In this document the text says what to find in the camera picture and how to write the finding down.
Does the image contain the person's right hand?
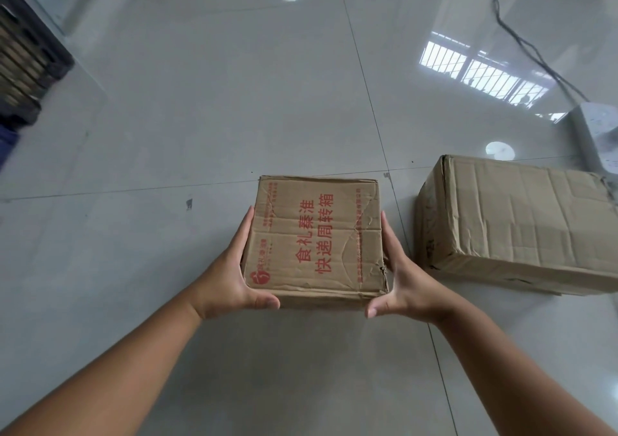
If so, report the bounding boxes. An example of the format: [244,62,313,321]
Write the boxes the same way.
[365,211,464,328]

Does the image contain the person's left hand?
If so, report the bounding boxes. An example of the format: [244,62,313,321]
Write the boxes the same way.
[191,205,282,321]

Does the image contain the small box with red print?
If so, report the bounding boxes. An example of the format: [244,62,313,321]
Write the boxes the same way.
[240,175,391,311]

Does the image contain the plain brown cardboard box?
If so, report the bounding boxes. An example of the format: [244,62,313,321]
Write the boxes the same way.
[414,154,618,296]

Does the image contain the person's right forearm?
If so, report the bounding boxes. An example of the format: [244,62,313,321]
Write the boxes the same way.
[434,303,618,436]

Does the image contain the person's left forearm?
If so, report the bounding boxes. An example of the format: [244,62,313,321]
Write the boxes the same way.
[0,295,203,436]

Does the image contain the white power strip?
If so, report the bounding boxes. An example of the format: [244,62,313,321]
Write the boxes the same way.
[565,102,618,176]

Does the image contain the blue plastic crate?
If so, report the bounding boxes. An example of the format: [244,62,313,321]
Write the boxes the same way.
[0,125,21,173]

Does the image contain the black plastic crate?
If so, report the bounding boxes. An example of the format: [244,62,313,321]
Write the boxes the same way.
[0,0,76,128]

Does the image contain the grey power strip cable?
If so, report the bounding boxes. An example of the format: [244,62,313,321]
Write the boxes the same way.
[465,0,591,104]

